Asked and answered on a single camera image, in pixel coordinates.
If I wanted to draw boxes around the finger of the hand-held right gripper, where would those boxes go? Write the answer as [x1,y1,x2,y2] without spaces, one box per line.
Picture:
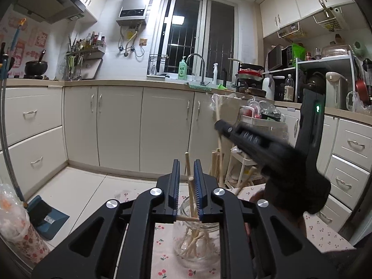
[214,119,242,140]

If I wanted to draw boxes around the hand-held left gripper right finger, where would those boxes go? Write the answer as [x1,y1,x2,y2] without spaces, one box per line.
[193,159,340,279]

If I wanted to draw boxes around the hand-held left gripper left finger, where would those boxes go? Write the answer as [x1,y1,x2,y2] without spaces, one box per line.
[31,159,180,279]

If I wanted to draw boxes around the plain wooden chopstick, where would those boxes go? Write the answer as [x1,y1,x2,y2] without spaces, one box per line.
[213,94,223,154]

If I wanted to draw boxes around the bunch of chopsticks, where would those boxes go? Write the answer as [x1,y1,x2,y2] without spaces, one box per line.
[174,148,258,262]

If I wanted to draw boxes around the clear glass jar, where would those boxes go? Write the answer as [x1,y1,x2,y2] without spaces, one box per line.
[174,196,223,268]

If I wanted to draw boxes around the person's right hand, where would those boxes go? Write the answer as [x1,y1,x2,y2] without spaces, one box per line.
[250,167,332,223]

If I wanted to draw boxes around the clear hanging plastic bag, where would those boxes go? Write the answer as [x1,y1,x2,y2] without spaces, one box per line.
[208,91,243,117]

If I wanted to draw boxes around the red and white container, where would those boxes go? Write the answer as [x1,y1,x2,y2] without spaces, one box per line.
[241,106,262,120]

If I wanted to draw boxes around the white rolling cart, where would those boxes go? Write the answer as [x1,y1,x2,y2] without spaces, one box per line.
[225,106,288,189]

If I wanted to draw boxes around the clear plastic packaging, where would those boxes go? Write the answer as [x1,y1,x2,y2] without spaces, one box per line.
[247,97,282,122]

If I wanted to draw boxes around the black frying pan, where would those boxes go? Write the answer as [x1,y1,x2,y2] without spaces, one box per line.
[239,86,267,98]

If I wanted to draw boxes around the white jug appliance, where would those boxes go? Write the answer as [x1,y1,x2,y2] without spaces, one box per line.
[262,74,286,101]

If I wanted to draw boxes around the red pot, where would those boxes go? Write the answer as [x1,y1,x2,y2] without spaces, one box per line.
[236,68,263,83]

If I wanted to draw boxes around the plastic bottle black cap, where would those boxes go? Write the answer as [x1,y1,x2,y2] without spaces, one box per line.
[283,74,295,103]

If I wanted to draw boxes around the green dish soap bottle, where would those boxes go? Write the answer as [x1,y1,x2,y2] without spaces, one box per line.
[178,56,188,80]

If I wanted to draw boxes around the chrome sink faucet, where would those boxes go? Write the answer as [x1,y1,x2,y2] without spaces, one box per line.
[186,53,206,83]

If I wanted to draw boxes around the cream base cabinets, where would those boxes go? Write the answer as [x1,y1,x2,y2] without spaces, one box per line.
[0,78,372,233]

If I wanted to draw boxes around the dark brown kettle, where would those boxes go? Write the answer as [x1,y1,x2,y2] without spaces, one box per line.
[304,72,326,96]

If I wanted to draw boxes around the black microwave oven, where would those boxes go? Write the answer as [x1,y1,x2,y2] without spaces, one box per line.
[267,44,298,72]

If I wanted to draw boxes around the cream electric water boiler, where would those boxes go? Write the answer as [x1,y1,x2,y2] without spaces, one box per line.
[325,72,349,109]

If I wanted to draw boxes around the cherry print tablecloth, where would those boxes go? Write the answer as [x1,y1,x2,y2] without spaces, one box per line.
[115,187,356,279]

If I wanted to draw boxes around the barred kitchen window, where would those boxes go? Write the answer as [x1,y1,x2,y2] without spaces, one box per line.
[153,0,239,77]

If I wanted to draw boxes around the red frying pan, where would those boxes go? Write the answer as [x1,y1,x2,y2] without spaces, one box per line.
[355,79,369,105]

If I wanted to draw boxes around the white countertop shelf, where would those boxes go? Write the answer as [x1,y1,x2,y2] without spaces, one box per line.
[267,55,359,111]

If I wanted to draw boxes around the clear dome cover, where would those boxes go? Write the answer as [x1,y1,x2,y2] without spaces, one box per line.
[321,44,352,58]

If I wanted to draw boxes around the blue dustpan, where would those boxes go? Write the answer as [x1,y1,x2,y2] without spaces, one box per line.
[27,195,70,240]

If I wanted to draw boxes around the cutting board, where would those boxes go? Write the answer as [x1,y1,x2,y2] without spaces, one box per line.
[82,58,103,80]

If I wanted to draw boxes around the silver water heater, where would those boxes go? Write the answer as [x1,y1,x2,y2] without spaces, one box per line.
[116,0,155,27]

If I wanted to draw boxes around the black cooking pot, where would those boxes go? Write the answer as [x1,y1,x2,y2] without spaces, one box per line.
[24,49,48,76]

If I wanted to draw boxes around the range hood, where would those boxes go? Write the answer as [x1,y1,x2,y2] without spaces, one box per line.
[13,0,86,24]

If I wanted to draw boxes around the black wire rack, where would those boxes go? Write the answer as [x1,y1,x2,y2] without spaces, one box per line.
[148,54,169,76]

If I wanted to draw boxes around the white wire basket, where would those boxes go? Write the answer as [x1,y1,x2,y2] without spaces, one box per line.
[313,12,342,32]
[277,25,307,43]

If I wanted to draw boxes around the water heater hoses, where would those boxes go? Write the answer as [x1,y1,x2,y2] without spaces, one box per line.
[118,25,146,58]

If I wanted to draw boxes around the wall spice rack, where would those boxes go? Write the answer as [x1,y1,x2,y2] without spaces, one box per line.
[65,32,106,80]

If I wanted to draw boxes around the pink wall stickers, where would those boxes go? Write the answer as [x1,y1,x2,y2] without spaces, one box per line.
[0,16,48,76]

